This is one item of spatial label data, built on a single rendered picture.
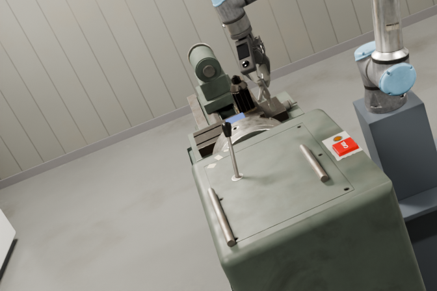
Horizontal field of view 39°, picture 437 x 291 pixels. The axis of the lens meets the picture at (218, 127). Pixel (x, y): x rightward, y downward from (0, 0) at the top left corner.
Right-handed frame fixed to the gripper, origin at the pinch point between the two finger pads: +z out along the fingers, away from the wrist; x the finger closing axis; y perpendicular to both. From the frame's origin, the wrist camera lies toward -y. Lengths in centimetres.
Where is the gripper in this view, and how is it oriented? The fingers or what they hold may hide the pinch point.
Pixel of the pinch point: (264, 85)
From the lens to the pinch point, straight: 197.6
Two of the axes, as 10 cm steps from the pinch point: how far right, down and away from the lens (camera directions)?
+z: 4.2, 7.6, 4.9
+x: -9.0, 3.0, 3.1
